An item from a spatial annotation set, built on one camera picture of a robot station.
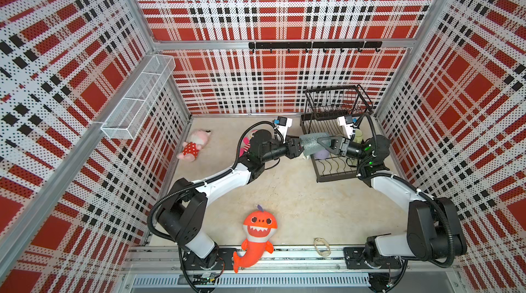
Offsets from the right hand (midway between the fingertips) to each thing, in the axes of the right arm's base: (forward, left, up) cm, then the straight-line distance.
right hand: (320, 141), depth 71 cm
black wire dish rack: (+47, -13, -28) cm, 56 cm away
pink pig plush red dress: (+14, +58, -23) cm, 64 cm away
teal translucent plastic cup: (-3, +4, +3) cm, 5 cm away
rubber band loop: (-31, -2, -28) cm, 42 cm away
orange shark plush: (-23, +23, -22) cm, 39 cm away
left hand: (+3, +3, -3) cm, 5 cm away
